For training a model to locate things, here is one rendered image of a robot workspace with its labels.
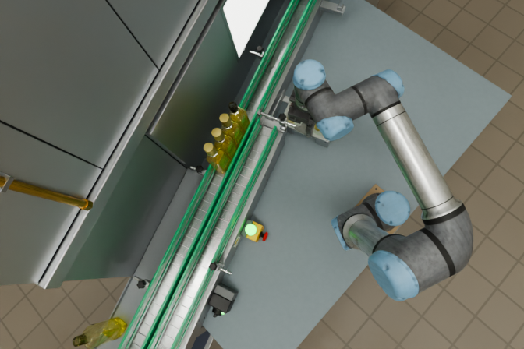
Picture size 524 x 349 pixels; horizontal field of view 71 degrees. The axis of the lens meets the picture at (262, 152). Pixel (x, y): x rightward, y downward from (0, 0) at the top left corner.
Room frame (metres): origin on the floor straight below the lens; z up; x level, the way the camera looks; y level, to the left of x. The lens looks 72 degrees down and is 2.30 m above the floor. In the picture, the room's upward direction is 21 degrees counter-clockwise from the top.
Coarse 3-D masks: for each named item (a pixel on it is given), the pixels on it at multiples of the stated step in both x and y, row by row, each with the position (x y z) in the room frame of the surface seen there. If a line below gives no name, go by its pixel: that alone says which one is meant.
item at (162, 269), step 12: (288, 12) 0.99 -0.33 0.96; (276, 36) 0.90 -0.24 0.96; (264, 60) 0.82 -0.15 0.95; (252, 84) 0.73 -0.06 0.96; (252, 96) 0.71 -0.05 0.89; (204, 180) 0.42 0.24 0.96; (204, 192) 0.39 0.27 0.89; (192, 204) 0.35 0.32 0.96; (192, 216) 0.32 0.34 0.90; (180, 228) 0.28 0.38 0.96; (180, 240) 0.25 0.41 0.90; (168, 252) 0.21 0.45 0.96; (168, 264) 0.18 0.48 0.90; (156, 276) 0.15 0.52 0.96; (156, 288) 0.11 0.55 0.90; (144, 300) 0.08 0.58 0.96; (144, 312) 0.05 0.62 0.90; (132, 324) 0.02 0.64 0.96; (132, 336) -0.01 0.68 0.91; (120, 348) -0.04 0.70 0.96
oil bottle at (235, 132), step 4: (232, 124) 0.54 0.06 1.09; (236, 124) 0.54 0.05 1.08; (224, 128) 0.53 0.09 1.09; (232, 128) 0.52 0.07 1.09; (236, 128) 0.52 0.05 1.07; (240, 128) 0.54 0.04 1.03; (224, 132) 0.53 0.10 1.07; (228, 132) 0.51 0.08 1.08; (232, 132) 0.51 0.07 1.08; (236, 132) 0.52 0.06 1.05; (240, 132) 0.53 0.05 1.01; (232, 136) 0.50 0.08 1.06; (236, 136) 0.51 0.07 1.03; (240, 136) 0.52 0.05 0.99; (236, 140) 0.50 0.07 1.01; (240, 140) 0.52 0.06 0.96; (236, 144) 0.50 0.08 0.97
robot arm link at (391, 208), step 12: (384, 192) 0.12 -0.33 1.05; (396, 192) 0.11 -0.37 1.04; (372, 204) 0.10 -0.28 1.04; (384, 204) 0.08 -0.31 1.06; (396, 204) 0.07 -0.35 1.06; (408, 204) 0.06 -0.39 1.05; (384, 216) 0.05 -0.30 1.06; (396, 216) 0.04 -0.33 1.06; (408, 216) 0.02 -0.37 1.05; (384, 228) 0.01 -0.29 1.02
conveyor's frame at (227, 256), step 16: (320, 0) 1.05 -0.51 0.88; (320, 16) 1.05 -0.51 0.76; (304, 32) 0.92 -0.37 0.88; (304, 48) 0.90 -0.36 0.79; (288, 64) 0.80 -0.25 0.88; (288, 80) 0.76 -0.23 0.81; (272, 96) 0.69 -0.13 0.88; (272, 112) 0.64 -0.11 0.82; (272, 160) 0.43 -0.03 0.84; (256, 192) 0.32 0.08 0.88; (240, 224) 0.22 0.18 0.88; (224, 256) 0.13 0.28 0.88; (208, 288) 0.04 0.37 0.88; (192, 320) -0.04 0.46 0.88; (192, 336) -0.09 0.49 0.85
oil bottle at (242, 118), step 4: (240, 108) 0.58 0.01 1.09; (228, 112) 0.59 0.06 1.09; (240, 112) 0.57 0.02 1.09; (244, 112) 0.57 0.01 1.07; (232, 116) 0.57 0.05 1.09; (236, 116) 0.56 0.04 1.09; (240, 116) 0.56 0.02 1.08; (244, 116) 0.57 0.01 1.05; (232, 120) 0.56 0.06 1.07; (236, 120) 0.55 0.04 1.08; (240, 120) 0.55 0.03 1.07; (244, 120) 0.56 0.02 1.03; (248, 120) 0.57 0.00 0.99; (240, 124) 0.54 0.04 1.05; (244, 124) 0.55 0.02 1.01; (248, 124) 0.57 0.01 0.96; (244, 128) 0.55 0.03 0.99; (244, 132) 0.54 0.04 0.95
